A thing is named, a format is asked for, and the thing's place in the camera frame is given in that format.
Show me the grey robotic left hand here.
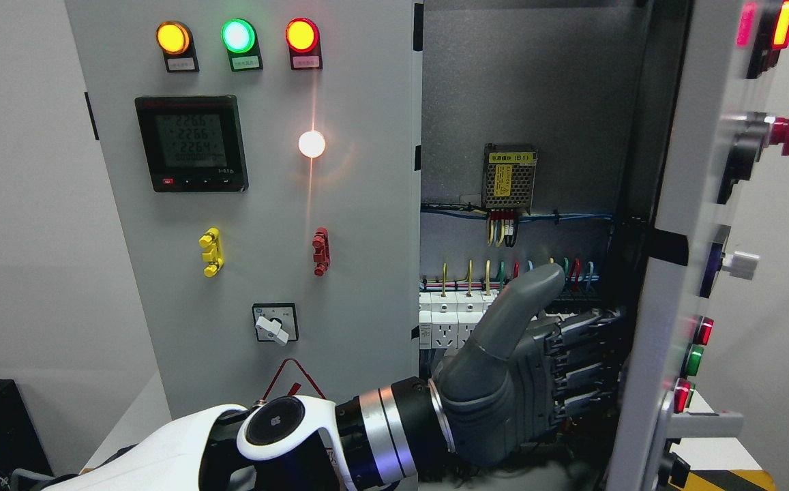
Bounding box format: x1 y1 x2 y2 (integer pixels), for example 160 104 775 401
434 263 625 467

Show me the yellow test terminal block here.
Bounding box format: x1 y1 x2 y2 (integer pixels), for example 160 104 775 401
198 227 224 278

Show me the white selector switch right door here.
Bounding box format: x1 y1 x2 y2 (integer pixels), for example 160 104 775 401
698 241 761 299

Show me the grey cabinet door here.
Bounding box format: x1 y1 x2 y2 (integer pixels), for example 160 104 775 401
65 1 420 417
602 1 789 490

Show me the green indicator lamp left door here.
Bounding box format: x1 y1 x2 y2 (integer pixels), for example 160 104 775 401
222 18 256 54

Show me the red indicator lamp left door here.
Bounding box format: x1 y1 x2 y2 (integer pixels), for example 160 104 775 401
285 18 319 54

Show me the white socket breaker row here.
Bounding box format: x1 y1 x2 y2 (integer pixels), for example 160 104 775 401
418 290 498 349

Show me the red electric hazard sticker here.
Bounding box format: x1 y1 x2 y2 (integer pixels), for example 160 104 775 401
261 357 326 401

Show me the black digital power meter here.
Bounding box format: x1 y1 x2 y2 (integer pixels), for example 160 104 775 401
134 94 248 193

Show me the silver door handle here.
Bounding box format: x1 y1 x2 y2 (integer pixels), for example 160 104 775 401
666 411 745 439

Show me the yellow indicator lamp left door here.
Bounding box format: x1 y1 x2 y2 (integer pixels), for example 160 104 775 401
156 20 192 56

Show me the perforated metal power supply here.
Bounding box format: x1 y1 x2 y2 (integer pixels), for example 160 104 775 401
482 143 538 213

